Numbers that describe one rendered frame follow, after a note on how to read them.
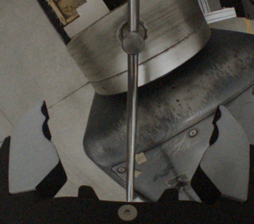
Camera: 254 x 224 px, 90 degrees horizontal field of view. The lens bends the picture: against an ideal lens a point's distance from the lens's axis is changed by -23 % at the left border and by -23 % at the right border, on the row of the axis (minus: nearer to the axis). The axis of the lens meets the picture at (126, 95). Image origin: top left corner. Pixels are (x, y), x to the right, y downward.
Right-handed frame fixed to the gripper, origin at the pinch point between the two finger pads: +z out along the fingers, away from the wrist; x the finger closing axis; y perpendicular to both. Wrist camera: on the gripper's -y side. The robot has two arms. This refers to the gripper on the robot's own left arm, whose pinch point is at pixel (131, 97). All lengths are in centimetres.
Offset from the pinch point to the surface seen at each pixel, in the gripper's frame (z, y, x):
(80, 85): 128, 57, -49
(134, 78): 5.7, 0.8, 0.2
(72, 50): 17.6, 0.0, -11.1
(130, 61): 5.8, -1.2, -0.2
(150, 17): 13.0, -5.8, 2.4
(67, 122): 122, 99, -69
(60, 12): 44, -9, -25
